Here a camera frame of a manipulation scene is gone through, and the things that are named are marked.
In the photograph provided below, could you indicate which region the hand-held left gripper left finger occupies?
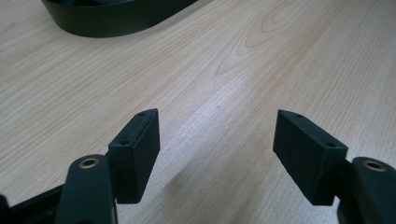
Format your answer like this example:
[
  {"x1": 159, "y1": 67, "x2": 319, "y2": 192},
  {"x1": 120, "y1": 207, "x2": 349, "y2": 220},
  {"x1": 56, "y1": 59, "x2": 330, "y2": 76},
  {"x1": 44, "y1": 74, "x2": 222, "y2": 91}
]
[{"x1": 107, "y1": 107, "x2": 162, "y2": 204}]

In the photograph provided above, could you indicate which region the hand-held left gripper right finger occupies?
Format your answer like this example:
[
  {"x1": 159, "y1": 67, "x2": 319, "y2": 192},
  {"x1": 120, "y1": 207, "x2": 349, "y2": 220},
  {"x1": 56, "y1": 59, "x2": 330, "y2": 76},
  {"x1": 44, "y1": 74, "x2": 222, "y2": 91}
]
[{"x1": 273, "y1": 109, "x2": 349, "y2": 206}]

